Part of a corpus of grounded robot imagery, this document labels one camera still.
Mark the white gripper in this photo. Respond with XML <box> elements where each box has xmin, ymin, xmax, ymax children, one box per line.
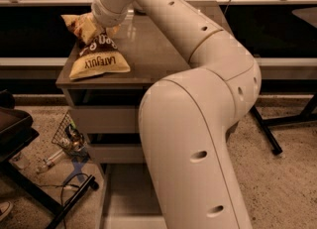
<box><xmin>74</xmin><ymin>0</ymin><xmax>128</xmax><ymax>45</ymax></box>

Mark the brown chip bag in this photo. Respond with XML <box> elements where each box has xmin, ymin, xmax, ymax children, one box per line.
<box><xmin>61</xmin><ymin>13</ymin><xmax>131</xmax><ymax>80</ymax></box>

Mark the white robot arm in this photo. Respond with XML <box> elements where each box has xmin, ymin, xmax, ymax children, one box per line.
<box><xmin>92</xmin><ymin>0</ymin><xmax>262</xmax><ymax>229</ymax></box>

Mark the grey drawer cabinet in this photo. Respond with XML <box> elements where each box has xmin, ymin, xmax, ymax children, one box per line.
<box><xmin>55</xmin><ymin>1</ymin><xmax>240</xmax><ymax>174</ymax></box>

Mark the open bottom drawer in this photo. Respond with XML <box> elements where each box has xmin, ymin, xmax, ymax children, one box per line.
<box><xmin>100</xmin><ymin>164</ymin><xmax>166</xmax><ymax>229</ymax></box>

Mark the clear plastic bottle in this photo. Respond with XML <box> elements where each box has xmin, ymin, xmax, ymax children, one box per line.
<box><xmin>36</xmin><ymin>150</ymin><xmax>66</xmax><ymax>173</ymax></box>

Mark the shoe tip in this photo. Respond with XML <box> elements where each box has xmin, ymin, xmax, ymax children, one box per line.
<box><xmin>0</xmin><ymin>201</ymin><xmax>13</xmax><ymax>221</ymax></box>

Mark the black metal stand right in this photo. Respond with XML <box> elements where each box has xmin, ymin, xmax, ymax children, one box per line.
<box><xmin>251</xmin><ymin>93</ymin><xmax>317</xmax><ymax>156</ymax></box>

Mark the top drawer with black handle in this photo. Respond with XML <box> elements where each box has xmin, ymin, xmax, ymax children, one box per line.
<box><xmin>69</xmin><ymin>106</ymin><xmax>139</xmax><ymax>134</ymax></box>

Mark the drawer with black handle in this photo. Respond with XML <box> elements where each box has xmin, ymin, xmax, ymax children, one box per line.
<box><xmin>87</xmin><ymin>144</ymin><xmax>144</xmax><ymax>164</ymax></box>
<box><xmin>69</xmin><ymin>106</ymin><xmax>139</xmax><ymax>134</ymax></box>

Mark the wire mesh basket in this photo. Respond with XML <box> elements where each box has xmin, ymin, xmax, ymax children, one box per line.
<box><xmin>52</xmin><ymin>112</ymin><xmax>88</xmax><ymax>157</ymax></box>

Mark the middle drawer with black handle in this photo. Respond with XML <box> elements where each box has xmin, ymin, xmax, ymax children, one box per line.
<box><xmin>87</xmin><ymin>144</ymin><xmax>144</xmax><ymax>164</ymax></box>

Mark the black table frame left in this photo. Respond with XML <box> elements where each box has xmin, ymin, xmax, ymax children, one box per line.
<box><xmin>0</xmin><ymin>94</ymin><xmax>102</xmax><ymax>229</ymax></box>

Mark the black cable on floor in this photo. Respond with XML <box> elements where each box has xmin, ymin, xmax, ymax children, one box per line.
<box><xmin>34</xmin><ymin>172</ymin><xmax>91</xmax><ymax>229</ymax></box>

